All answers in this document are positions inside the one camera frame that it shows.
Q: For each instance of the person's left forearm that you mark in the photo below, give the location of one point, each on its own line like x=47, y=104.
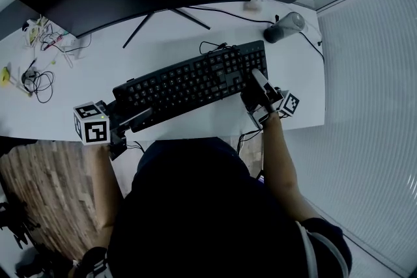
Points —
x=106, y=185

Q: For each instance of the dark clear-topped bottle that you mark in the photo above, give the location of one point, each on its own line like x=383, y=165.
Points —
x=277, y=33

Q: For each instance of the person's right forearm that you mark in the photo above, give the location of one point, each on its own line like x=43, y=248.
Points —
x=280, y=166

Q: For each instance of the small yellow object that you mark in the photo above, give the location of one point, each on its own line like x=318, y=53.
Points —
x=4, y=75

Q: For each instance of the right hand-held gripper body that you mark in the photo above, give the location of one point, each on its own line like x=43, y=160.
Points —
x=289, y=104

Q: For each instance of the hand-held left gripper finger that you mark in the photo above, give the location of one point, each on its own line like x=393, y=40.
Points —
x=137, y=118

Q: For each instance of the person's dark clothing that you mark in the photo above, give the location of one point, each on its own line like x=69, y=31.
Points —
x=202, y=211

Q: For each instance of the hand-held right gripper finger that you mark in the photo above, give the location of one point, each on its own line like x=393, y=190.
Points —
x=260, y=81
x=251, y=101

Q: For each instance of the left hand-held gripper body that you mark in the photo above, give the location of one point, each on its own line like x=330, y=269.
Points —
x=96, y=131

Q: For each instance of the black chair base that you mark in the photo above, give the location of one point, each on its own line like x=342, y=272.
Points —
x=16, y=224

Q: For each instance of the small red circuit board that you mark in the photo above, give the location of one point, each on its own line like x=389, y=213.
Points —
x=53, y=41

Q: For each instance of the black keyboard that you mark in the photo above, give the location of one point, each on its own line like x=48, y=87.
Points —
x=189, y=84

